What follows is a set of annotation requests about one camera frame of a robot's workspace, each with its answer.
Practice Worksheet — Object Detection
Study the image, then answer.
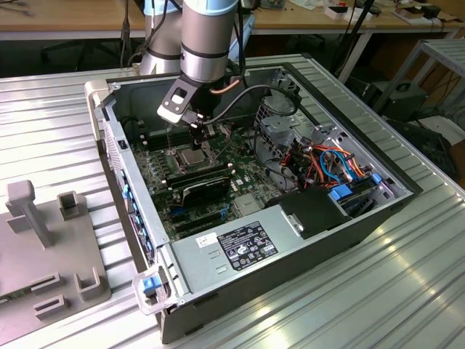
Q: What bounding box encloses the white box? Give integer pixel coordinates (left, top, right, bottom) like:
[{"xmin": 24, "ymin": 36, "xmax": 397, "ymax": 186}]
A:
[{"xmin": 324, "ymin": 5, "xmax": 374, "ymax": 21}]

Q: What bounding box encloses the black expansion slot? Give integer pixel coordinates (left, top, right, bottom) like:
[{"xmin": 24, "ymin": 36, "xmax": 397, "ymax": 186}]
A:
[
  {"xmin": 172, "ymin": 207, "xmax": 223, "ymax": 223},
  {"xmin": 177, "ymin": 217, "xmax": 224, "ymax": 236}
]

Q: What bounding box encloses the blue wire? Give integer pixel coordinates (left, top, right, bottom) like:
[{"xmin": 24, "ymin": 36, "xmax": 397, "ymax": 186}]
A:
[{"xmin": 319, "ymin": 148, "xmax": 357, "ymax": 188}]

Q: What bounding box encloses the black RAM stick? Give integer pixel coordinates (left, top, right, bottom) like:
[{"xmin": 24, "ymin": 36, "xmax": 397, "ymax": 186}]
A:
[
  {"xmin": 165, "ymin": 162, "xmax": 233, "ymax": 184},
  {"xmin": 167, "ymin": 169, "xmax": 234, "ymax": 190}
]

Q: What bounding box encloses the silver power supply unit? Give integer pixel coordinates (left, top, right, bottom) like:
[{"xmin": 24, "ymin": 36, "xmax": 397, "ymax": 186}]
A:
[{"xmin": 170, "ymin": 203, "xmax": 303, "ymax": 296}]

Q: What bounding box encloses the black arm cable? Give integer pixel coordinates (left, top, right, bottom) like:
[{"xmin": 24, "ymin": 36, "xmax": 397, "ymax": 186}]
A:
[{"xmin": 207, "ymin": 84, "xmax": 296, "ymax": 124}]

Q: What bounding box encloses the black plastic shroud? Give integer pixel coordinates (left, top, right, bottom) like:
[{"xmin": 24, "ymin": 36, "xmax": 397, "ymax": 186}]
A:
[{"xmin": 264, "ymin": 188, "xmax": 352, "ymax": 239}]

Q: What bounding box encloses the green motherboard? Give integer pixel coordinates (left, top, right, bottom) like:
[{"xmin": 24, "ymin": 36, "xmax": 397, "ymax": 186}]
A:
[{"xmin": 129, "ymin": 119, "xmax": 291, "ymax": 243}]

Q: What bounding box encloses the hard disk in blue carrier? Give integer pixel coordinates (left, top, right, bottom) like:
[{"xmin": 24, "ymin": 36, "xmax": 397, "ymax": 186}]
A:
[{"xmin": 328, "ymin": 174, "xmax": 386, "ymax": 219}]

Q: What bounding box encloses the blue case latch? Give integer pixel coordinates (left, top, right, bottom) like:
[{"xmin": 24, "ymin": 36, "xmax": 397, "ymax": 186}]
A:
[{"xmin": 142, "ymin": 276, "xmax": 161, "ymax": 295}]

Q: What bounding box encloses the open PC case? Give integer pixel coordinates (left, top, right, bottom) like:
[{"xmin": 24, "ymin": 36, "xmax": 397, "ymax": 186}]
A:
[{"xmin": 84, "ymin": 61, "xmax": 424, "ymax": 345}]

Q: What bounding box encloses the silver chipset heatsink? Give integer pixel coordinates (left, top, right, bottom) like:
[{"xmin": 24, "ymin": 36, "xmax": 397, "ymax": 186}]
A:
[{"xmin": 234, "ymin": 196, "xmax": 264, "ymax": 216}]

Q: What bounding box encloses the grey parts rack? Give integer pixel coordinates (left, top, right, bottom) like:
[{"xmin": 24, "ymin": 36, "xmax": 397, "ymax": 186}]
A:
[{"xmin": 0, "ymin": 180, "xmax": 112, "ymax": 346}]

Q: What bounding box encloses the silver CPU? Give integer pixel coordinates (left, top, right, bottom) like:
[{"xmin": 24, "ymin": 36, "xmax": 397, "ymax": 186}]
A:
[{"xmin": 180, "ymin": 151, "xmax": 201, "ymax": 167}]

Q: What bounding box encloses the brown box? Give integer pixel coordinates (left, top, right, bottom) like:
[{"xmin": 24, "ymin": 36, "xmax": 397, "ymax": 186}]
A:
[{"xmin": 394, "ymin": 6, "xmax": 426, "ymax": 23}]

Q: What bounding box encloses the grey metal shelf frame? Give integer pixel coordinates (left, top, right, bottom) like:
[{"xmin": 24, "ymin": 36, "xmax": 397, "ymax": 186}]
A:
[{"xmin": 373, "ymin": 38, "xmax": 465, "ymax": 117}]

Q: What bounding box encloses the orange wire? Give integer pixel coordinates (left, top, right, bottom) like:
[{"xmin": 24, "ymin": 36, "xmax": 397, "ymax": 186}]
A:
[{"xmin": 312, "ymin": 145, "xmax": 366, "ymax": 179}]

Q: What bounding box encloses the black graphics card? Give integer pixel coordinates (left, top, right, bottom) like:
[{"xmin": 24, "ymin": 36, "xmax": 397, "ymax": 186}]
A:
[{"xmin": 181, "ymin": 176, "xmax": 232, "ymax": 209}]

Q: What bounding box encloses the wooden desk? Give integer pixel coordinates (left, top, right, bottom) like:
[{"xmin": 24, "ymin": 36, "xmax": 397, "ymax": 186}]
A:
[{"xmin": 0, "ymin": 0, "xmax": 465, "ymax": 41}]

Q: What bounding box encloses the silver metal drive cage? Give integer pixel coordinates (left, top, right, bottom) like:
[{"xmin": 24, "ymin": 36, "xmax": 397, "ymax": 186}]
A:
[{"xmin": 254, "ymin": 96, "xmax": 317, "ymax": 190}]

